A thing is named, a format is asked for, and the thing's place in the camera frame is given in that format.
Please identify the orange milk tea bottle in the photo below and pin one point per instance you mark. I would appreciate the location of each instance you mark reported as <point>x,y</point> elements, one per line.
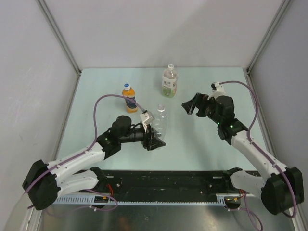
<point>129,93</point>

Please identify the right aluminium corner post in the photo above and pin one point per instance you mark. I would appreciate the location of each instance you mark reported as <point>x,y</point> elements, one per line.
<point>276,21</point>

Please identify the aluminium corner post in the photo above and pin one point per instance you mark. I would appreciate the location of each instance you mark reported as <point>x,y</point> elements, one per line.
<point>276,21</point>
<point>58,34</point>

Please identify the green label tea bottle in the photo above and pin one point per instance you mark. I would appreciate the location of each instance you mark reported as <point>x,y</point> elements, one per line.
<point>169,81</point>

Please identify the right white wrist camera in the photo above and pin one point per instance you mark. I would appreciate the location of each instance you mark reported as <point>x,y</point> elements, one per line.
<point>217,90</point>

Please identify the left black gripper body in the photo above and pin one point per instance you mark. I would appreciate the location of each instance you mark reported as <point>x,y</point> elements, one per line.
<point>138,134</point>

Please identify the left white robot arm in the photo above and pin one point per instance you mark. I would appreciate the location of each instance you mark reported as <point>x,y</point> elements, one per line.
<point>46,182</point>

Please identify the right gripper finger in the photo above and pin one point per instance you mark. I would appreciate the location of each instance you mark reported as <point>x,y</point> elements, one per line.
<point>201,101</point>
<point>191,105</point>

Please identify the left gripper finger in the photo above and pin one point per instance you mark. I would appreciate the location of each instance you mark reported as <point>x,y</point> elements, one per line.
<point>158,130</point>
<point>155,143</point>

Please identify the white slotted cable duct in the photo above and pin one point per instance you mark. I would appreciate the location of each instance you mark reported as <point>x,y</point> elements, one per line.
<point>97,200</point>

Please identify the left aluminium corner post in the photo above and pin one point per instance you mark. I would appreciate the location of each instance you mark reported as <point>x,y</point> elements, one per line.
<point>58,34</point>

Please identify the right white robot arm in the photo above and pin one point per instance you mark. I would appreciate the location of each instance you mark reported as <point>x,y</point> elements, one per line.
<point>278,186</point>

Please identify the clear plastic bottle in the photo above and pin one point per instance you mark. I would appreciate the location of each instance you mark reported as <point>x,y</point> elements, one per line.
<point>160,117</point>

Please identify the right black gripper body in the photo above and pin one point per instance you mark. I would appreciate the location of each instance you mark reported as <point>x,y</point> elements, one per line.
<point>209,110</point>

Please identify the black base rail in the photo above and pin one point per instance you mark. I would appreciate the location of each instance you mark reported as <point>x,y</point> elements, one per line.
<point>188,186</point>

